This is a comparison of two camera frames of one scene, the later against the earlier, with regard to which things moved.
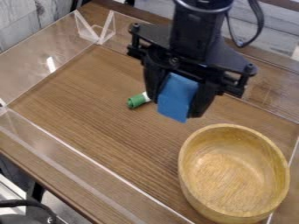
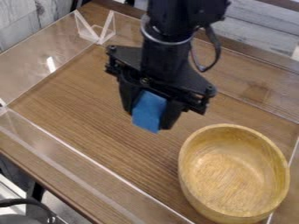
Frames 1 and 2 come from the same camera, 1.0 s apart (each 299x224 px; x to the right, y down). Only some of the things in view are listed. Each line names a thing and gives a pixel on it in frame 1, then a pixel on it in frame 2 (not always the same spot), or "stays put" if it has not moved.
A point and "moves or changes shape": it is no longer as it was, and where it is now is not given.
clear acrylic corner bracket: (97, 33) stays put
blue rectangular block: (176, 97) moves or changes shape
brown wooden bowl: (234, 174) stays put
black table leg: (37, 192) stays put
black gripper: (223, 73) → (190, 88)
